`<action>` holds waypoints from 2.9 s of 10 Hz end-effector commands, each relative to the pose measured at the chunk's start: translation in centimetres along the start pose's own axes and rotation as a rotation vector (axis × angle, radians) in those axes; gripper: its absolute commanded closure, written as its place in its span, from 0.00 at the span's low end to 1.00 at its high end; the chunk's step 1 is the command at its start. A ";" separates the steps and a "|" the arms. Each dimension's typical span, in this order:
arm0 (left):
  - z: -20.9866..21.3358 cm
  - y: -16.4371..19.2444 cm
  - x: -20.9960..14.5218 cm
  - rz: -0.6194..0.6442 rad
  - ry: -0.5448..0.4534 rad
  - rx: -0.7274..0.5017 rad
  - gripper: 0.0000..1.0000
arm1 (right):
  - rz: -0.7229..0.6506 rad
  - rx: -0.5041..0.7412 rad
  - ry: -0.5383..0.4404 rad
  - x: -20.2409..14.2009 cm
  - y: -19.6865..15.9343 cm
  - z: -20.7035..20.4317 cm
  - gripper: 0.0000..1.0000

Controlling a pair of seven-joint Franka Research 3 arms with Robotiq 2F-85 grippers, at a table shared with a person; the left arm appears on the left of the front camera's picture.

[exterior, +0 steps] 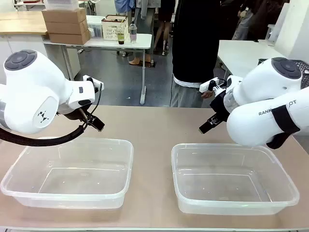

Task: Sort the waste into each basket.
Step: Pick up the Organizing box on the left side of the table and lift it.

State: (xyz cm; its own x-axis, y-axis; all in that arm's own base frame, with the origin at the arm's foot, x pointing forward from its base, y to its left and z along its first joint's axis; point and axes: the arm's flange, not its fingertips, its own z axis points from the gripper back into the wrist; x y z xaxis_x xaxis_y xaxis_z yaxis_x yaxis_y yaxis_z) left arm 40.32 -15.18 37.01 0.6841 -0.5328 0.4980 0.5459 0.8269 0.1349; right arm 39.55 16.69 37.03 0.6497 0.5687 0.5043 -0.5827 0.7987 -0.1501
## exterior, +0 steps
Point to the clear storage box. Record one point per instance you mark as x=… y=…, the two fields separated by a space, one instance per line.
x=95 y=27

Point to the bottle with dark liquid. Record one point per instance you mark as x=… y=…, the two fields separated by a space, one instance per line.
x=121 y=37

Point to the bystander with bare legs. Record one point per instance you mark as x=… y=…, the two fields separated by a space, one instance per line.
x=164 y=29

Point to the person in black top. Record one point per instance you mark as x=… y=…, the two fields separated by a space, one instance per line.
x=195 y=43

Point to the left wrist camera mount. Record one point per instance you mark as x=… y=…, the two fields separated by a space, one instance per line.
x=95 y=83

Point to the white plastic crate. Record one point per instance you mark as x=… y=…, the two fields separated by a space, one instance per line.
x=62 y=4

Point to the person's left hand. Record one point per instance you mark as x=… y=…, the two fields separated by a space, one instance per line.
x=207 y=94

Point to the bystander in grey trousers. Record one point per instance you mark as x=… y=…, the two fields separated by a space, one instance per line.
x=144 y=26

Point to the cardboard box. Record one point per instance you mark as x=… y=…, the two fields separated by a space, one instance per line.
x=66 y=27
x=64 y=15
x=68 y=38

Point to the white folding table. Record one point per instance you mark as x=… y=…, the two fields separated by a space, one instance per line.
x=141 y=41

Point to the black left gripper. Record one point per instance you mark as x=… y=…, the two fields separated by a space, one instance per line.
x=80 y=114

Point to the clear bottle with pink liquid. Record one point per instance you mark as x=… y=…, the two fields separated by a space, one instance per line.
x=132 y=33

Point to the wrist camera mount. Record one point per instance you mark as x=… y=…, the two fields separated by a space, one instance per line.
x=95 y=83
x=205 y=85

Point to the white desk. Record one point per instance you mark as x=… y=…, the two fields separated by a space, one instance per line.
x=241 y=53

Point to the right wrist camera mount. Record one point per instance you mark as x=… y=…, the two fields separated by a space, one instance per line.
x=205 y=85

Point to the wooden counter top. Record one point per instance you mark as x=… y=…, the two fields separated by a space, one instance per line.
x=21 y=23

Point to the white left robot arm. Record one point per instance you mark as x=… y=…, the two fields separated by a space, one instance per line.
x=29 y=96

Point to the white slotted basket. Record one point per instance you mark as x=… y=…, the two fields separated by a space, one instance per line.
x=111 y=29

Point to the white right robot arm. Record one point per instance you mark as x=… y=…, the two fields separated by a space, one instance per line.
x=260 y=96

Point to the clear plastic bin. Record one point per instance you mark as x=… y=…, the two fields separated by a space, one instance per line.
x=231 y=178
x=67 y=171

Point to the bystander in dark jacket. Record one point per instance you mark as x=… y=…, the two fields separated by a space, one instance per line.
x=256 y=17

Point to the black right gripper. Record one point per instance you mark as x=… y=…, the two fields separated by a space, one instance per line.
x=218 y=106

